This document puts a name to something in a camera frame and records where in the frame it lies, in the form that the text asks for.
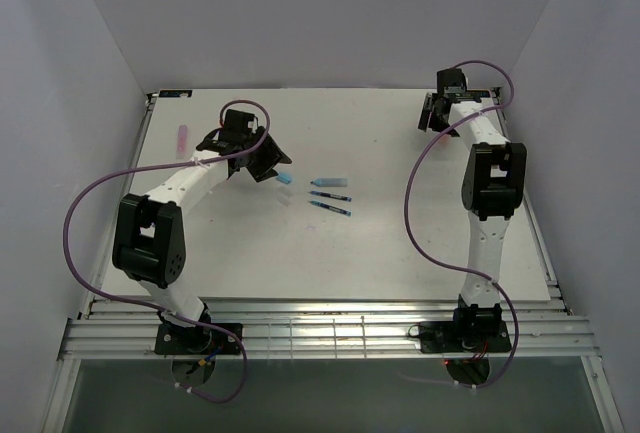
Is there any light blue highlighter body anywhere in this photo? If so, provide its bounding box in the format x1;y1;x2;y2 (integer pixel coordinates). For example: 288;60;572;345
310;178;348;188

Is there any clear gel pen cap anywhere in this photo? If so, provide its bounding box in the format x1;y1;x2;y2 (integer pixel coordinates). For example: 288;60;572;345
276;194;291;207

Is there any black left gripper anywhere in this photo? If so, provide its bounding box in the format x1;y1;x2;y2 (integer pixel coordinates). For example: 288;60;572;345
242;126;291;183

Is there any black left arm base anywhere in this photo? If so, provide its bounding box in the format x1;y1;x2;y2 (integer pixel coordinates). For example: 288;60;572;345
154;308;243;356

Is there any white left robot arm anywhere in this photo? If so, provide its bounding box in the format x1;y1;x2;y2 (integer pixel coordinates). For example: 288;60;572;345
112;100;292;353

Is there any blue gel pen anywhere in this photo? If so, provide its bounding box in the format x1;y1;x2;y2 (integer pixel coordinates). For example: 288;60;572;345
308;200;352;217
309;191;352;202

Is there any light blue highlighter cap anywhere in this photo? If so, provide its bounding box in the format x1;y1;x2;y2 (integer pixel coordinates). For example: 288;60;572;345
276;172;293;185

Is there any blue label sticker left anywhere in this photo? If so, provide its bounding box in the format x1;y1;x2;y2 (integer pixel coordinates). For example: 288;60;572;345
158;89;193;98

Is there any pink highlighter pen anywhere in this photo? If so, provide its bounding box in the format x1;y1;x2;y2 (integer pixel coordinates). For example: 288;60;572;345
176;125;189;160

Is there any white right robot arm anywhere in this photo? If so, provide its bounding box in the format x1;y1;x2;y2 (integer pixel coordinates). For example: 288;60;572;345
418;66;527;350

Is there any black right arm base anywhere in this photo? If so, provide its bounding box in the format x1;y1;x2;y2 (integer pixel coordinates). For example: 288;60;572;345
407;304;512;353

